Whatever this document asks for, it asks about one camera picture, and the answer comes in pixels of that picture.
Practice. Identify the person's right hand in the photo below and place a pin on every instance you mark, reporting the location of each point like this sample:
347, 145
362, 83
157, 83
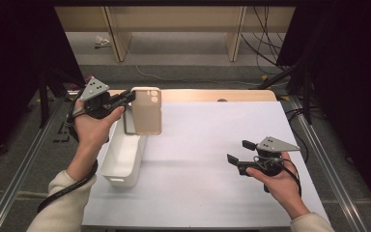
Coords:
283, 190

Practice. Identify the white crumpled object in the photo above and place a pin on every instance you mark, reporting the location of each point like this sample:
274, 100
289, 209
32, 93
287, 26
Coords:
102, 41

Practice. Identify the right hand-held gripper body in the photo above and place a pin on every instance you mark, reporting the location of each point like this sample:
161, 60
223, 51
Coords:
277, 145

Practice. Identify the black metal stand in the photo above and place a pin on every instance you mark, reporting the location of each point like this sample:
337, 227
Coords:
306, 96
45, 96

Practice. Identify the person's left hand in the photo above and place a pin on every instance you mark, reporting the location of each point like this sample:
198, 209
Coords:
91, 132

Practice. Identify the pink object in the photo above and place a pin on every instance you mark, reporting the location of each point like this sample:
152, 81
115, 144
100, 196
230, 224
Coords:
75, 86

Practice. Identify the beige wooden shelf unit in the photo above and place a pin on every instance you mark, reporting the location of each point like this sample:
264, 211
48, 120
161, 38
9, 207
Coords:
174, 19

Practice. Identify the white plastic storage box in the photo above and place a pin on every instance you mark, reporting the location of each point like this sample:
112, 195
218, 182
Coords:
122, 161

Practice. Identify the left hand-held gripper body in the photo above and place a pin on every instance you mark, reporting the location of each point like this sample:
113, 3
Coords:
94, 88

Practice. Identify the peach phone case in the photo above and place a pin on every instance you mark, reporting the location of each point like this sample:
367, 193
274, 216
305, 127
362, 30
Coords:
146, 112

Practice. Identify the white table sheet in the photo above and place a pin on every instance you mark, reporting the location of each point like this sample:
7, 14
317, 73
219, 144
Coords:
206, 193

